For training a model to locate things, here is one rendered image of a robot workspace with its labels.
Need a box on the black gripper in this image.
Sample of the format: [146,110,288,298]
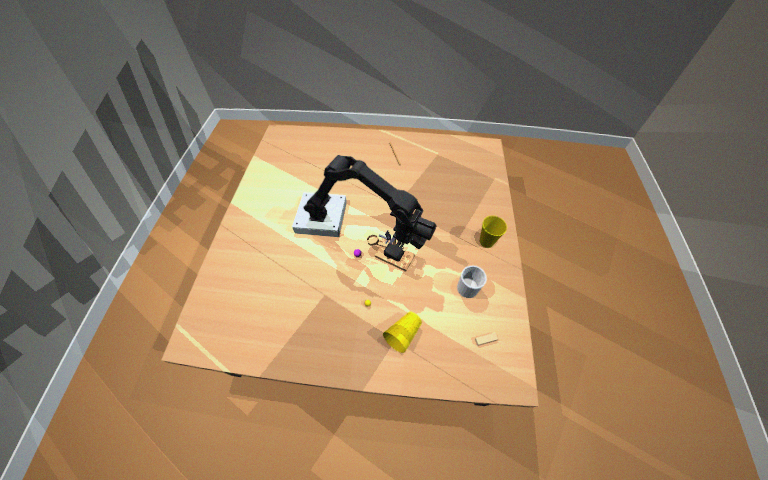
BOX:
[384,225,412,262]

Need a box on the yellow open cup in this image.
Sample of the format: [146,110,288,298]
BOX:
[383,311,422,353]
[480,215,507,248]

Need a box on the small tan wooden block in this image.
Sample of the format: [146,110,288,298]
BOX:
[475,332,498,345]

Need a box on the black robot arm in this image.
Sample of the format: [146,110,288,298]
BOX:
[303,155,437,249]

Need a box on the grey cylindrical cup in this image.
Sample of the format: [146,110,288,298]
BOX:
[457,266,486,298]

